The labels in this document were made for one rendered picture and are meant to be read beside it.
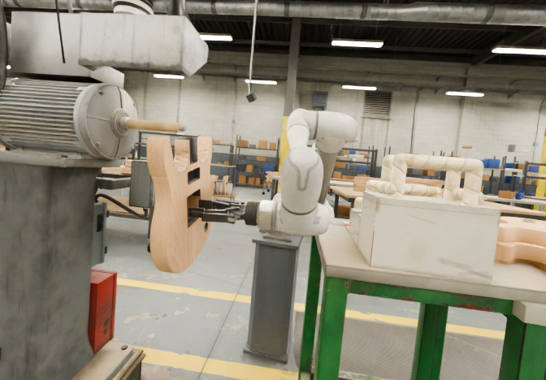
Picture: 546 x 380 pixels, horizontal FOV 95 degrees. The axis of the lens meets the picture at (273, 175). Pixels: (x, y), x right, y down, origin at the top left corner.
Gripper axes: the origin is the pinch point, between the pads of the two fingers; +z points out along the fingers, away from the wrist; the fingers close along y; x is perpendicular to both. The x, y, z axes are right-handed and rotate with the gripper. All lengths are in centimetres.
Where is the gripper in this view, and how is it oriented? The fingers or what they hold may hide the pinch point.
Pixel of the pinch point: (195, 207)
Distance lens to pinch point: 83.4
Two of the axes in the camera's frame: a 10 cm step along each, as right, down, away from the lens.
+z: -9.9, -0.8, 0.9
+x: 0.6, -9.7, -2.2
